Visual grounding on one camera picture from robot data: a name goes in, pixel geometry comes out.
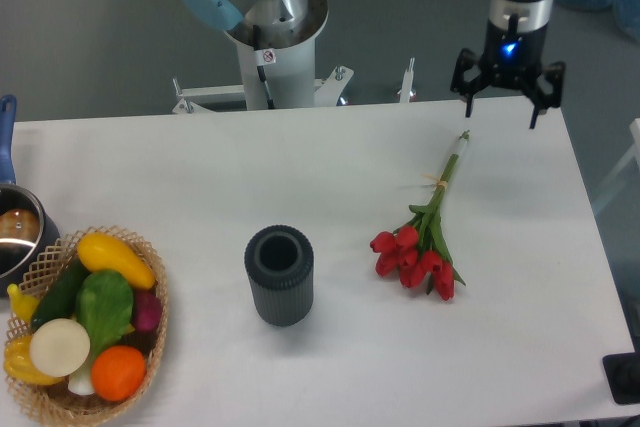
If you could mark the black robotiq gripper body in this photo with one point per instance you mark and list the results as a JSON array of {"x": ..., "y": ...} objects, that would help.
[{"x": 511, "y": 58}]

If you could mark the red tulip bouquet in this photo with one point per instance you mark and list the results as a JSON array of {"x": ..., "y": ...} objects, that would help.
[{"x": 417, "y": 250}]

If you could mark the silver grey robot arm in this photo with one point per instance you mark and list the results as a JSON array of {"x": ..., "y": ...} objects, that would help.
[{"x": 275, "y": 42}]

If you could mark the dark grey ribbed vase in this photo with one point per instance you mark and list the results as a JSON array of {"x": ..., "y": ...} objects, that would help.
[{"x": 279, "y": 262}]

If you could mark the black device at table edge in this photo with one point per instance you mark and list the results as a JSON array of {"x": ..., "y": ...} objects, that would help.
[{"x": 622, "y": 373}]

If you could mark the purple red onion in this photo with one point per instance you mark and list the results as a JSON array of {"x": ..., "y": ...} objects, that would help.
[{"x": 147, "y": 311}]

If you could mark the yellow squash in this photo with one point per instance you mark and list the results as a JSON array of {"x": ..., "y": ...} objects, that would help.
[{"x": 99, "y": 251}]

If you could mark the woven wicker basket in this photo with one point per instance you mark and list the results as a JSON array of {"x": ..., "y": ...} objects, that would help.
[{"x": 55, "y": 405}]

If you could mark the green lettuce leaf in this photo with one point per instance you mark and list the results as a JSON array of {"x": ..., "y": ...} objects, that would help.
[{"x": 104, "y": 307}]

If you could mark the orange fruit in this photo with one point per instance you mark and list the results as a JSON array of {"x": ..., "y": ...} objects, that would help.
[{"x": 118, "y": 372}]

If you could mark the green cucumber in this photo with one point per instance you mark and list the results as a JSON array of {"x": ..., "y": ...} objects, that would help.
[{"x": 60, "y": 299}]

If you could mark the white round onion slice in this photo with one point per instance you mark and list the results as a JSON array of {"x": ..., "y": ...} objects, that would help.
[{"x": 59, "y": 347}]

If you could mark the white leek stalk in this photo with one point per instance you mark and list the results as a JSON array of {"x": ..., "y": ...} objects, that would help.
[{"x": 79, "y": 382}]

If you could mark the yellow bell pepper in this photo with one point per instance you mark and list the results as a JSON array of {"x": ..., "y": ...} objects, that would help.
[{"x": 18, "y": 364}]

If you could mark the white frame at right edge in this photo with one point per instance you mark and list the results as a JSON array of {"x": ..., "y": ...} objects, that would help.
[{"x": 617, "y": 178}]

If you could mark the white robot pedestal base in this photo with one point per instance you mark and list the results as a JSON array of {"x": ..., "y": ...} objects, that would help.
[{"x": 272, "y": 78}]

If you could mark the blue handled saucepan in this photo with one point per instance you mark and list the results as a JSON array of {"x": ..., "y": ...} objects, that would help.
[{"x": 26, "y": 228}]

